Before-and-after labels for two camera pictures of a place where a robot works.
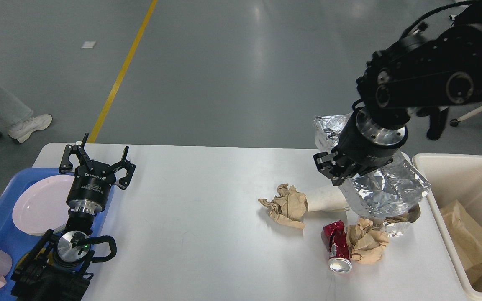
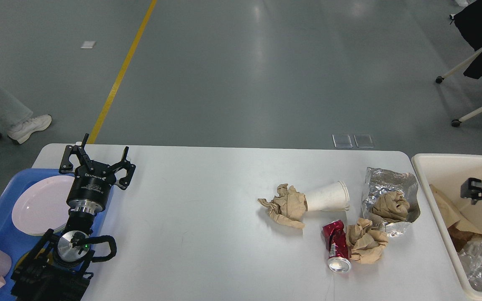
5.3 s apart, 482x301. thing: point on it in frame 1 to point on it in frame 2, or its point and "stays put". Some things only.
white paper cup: (326, 198) stays put
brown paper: (410, 216) to (392, 205)
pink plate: (41, 205) stays put
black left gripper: (89, 190) stays put
